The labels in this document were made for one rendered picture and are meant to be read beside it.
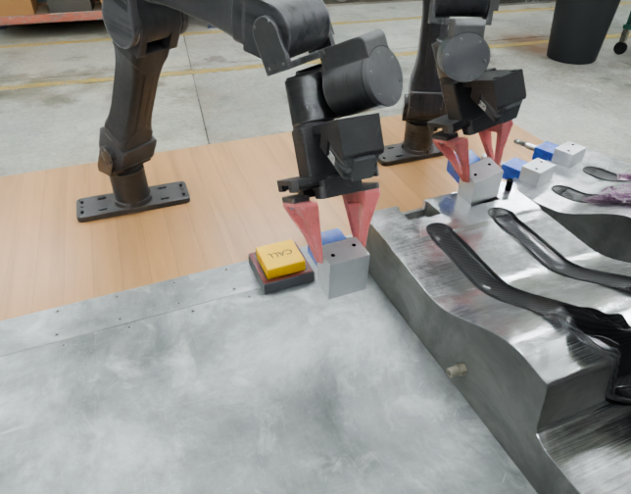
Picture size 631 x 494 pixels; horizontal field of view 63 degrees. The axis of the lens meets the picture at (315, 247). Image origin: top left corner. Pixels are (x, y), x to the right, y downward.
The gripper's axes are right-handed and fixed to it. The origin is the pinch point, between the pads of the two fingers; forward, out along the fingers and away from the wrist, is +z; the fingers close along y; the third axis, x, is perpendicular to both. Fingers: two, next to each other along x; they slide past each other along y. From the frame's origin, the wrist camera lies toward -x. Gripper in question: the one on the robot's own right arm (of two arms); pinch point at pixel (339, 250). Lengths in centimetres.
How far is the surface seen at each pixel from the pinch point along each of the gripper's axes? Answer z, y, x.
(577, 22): -69, 323, 261
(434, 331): 12.8, 10.3, -1.0
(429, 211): 0.6, 21.3, 14.2
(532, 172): -1.2, 44.5, 17.2
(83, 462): 16.1, -32.0, 2.2
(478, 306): 9.3, 13.8, -5.9
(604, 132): 10, 250, 181
